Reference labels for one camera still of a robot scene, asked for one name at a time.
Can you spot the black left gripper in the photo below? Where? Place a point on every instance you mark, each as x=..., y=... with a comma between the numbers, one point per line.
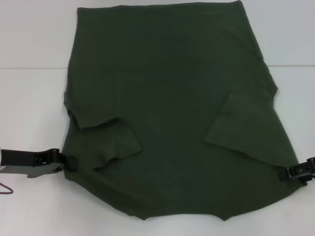
x=22, y=157

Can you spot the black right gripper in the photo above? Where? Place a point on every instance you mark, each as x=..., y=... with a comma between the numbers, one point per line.
x=307, y=172

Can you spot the dark green t-shirt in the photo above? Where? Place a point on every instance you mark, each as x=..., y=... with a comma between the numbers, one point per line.
x=160, y=98

